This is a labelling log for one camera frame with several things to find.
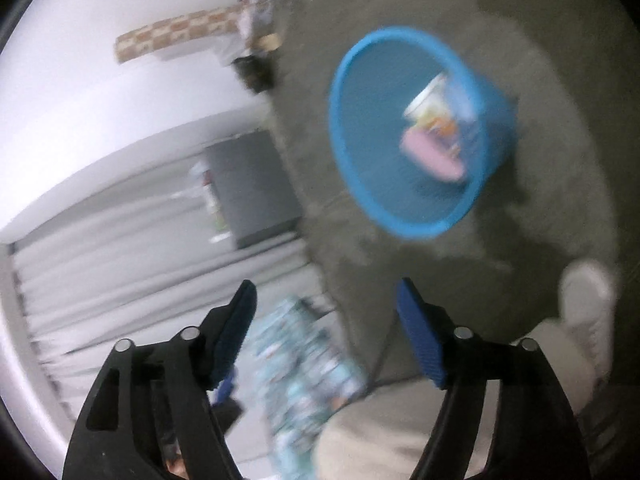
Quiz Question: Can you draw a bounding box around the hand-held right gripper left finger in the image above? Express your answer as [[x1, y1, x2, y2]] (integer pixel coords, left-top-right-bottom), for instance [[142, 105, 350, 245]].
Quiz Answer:
[[62, 280, 258, 480]]

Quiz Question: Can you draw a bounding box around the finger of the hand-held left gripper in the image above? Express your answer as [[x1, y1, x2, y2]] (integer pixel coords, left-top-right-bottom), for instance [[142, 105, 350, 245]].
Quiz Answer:
[[210, 367, 237, 408]]

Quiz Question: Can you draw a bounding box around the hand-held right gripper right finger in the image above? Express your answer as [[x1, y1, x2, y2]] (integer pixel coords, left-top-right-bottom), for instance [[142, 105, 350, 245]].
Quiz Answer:
[[396, 277, 593, 480]]

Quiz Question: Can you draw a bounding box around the pink packet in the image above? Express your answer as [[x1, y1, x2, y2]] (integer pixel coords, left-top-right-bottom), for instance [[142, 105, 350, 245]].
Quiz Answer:
[[400, 127, 466, 183]]

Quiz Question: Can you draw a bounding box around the blue mesh waste basket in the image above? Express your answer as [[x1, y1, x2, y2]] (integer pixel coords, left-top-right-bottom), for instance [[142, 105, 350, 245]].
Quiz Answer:
[[328, 27, 518, 240]]

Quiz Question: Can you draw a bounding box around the printed paper cup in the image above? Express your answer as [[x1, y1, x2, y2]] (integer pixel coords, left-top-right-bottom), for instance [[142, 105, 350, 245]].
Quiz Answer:
[[402, 72, 478, 161]]

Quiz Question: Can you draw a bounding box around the blue floral blanket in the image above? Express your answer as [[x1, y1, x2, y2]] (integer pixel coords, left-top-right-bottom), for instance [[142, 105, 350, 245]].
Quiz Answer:
[[250, 297, 368, 480]]

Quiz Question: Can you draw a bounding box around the person's beige trouser leg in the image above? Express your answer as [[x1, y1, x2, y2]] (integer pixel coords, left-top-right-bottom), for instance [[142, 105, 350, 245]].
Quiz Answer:
[[315, 320, 596, 480]]

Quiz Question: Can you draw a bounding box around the grey curtain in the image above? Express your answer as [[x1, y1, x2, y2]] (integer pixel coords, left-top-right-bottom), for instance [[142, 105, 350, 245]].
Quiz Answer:
[[7, 157, 346, 476]]

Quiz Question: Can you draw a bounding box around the small white bottle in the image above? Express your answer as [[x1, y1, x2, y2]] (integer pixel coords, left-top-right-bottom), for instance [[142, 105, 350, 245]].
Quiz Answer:
[[202, 170, 219, 211]]

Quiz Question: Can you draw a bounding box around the grey cabinet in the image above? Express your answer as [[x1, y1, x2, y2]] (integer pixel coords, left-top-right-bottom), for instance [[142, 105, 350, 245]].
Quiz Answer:
[[204, 130, 303, 250]]

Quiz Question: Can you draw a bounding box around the person's white shoe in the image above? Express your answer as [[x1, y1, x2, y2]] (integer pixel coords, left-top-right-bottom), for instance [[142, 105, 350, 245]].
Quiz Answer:
[[557, 260, 617, 381]]

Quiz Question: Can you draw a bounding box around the dark brown box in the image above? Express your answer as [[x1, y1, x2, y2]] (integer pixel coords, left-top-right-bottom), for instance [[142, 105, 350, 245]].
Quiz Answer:
[[232, 52, 276, 92]]

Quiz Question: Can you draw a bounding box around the checkered patterned roll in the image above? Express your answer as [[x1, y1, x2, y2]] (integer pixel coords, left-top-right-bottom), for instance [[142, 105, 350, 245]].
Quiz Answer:
[[115, 2, 246, 63]]

